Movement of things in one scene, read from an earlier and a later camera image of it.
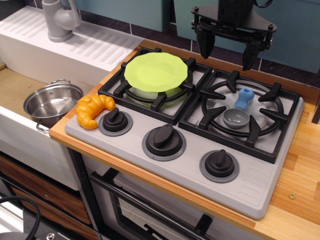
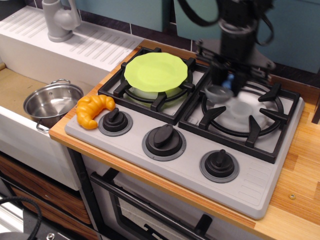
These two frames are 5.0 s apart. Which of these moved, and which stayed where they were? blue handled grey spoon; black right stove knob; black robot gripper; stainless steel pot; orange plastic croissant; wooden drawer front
Moved: black robot gripper; blue handled grey spoon
Stayed: stainless steel pot; wooden drawer front; orange plastic croissant; black right stove knob
